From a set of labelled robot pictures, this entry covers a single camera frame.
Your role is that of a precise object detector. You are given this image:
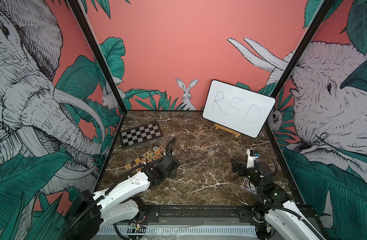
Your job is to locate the pile of wooden letter blocks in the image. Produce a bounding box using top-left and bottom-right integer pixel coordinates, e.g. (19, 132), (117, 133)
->
(124, 146), (165, 170)

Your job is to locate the white slotted cable duct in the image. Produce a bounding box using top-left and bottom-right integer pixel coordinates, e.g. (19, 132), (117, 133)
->
(93, 224), (259, 238)

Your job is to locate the playing card box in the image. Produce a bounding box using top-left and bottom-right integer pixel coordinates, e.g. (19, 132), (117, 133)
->
(242, 178), (257, 195)

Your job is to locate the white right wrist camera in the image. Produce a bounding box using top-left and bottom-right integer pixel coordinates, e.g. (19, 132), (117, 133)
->
(246, 149), (260, 169)

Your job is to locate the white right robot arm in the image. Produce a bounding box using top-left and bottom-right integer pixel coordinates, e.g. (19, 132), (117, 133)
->
(231, 156), (325, 240)

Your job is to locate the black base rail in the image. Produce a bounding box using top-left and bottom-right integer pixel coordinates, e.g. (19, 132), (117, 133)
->
(141, 204), (316, 224)

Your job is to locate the white whiteboard reading RED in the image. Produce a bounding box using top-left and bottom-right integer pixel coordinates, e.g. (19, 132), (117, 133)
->
(202, 80), (276, 138)

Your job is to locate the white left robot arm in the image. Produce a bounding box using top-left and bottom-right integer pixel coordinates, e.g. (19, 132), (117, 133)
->
(59, 154), (180, 240)

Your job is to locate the wooden easel stand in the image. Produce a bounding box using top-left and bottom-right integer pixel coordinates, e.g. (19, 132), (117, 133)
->
(215, 124), (241, 138)

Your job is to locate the black white chessboard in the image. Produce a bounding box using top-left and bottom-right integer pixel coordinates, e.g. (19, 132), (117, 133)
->
(120, 122), (163, 149)

